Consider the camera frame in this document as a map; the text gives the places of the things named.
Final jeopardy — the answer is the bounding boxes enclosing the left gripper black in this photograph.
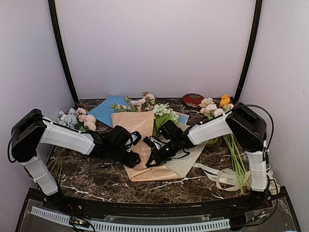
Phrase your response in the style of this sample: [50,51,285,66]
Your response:
[109,146,141,168]

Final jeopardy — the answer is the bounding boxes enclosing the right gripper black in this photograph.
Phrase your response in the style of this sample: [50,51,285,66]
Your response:
[147,138,180,167]

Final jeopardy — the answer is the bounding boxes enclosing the beige pink wrapping paper sheet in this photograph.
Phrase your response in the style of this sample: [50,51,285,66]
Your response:
[111,111,208,182]

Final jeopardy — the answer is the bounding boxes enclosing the green leafy fake flower bunch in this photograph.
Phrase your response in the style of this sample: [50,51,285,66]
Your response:
[152,103,180,134]

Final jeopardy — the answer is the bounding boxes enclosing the white rose fake flower stem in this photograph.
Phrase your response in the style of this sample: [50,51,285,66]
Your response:
[111,96,137,113]

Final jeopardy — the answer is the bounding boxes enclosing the pink rose fake flower stem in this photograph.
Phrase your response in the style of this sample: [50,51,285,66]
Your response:
[129,91,155,112]

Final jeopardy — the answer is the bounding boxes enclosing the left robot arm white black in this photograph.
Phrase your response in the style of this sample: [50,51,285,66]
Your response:
[7,109,141,211]

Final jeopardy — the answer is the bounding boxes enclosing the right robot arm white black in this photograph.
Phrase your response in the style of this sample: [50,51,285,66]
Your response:
[143,102,271,210]

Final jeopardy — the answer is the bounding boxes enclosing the left pile of fake flowers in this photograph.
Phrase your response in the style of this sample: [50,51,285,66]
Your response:
[47,107,97,181]

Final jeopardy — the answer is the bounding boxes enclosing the pile of fake flowers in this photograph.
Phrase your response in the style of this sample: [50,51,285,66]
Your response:
[199,93,249,195]
[47,107,97,181]

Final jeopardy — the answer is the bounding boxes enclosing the right pile of fake flowers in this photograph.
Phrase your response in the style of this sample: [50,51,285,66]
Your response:
[199,93,249,195]

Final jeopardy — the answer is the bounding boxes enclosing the blue wrapping paper sheet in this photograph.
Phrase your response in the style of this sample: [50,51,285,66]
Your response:
[89,96,189,126]

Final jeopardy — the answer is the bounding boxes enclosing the lime green bowl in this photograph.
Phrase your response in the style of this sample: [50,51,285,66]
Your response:
[206,138,218,147]

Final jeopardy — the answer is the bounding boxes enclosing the red round embroidered cushion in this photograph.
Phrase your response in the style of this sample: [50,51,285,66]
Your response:
[182,93,204,108]

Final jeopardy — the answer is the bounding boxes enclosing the white printed ribbon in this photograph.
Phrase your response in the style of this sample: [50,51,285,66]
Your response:
[193,163,282,195]

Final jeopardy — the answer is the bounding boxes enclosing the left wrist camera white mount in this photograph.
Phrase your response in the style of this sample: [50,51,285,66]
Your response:
[125,131,141,152]

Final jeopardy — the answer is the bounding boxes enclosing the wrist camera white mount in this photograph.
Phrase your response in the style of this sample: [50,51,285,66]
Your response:
[143,120,183,149]
[125,131,141,152]

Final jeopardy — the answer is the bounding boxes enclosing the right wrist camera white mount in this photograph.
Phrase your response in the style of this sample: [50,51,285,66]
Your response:
[143,120,183,149]

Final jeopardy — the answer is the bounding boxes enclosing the white slotted cable duct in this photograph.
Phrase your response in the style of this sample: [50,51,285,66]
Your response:
[30,206,230,232]

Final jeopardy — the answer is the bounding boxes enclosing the left black frame post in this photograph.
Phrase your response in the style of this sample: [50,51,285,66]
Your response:
[48,0,79,104]

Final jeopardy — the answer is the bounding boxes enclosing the black frame post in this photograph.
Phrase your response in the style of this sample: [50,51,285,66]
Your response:
[48,0,79,104]
[233,0,263,102]

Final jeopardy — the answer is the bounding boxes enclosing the right black frame post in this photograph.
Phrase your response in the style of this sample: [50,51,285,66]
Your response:
[233,0,263,102]

